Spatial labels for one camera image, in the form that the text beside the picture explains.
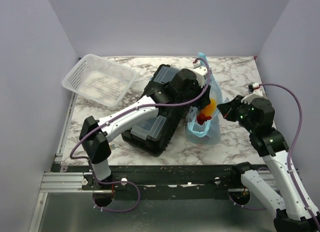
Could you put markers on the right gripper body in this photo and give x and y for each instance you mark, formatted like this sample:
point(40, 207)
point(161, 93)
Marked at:
point(238, 111)

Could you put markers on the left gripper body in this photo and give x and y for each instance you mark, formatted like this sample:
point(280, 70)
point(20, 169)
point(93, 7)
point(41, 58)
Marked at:
point(194, 91)

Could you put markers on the light blue plastic bag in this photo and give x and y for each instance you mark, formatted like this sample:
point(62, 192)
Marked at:
point(208, 133)

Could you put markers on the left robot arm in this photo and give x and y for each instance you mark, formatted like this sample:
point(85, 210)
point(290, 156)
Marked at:
point(96, 134)

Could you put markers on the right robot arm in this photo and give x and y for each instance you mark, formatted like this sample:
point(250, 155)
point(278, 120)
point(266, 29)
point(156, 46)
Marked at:
point(291, 207)

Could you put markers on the orange fake fruit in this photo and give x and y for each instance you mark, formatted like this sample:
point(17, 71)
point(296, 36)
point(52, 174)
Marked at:
point(210, 108)

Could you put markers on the red fake cherry tomatoes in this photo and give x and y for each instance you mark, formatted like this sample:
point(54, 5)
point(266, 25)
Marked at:
point(202, 118)

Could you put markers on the black plastic toolbox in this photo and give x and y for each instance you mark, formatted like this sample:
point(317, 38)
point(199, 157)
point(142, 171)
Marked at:
point(168, 84)

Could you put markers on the white perforated plastic basket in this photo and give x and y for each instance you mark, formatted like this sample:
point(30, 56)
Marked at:
point(99, 79)

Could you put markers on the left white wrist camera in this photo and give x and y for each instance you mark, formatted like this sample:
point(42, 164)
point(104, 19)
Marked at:
point(201, 74)

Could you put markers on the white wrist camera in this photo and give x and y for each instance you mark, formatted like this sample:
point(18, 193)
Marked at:
point(201, 74)
point(254, 91)

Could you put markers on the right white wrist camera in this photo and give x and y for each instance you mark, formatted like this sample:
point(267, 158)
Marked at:
point(254, 91)

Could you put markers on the black mounting base rail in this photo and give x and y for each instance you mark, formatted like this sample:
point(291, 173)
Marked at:
point(164, 182)

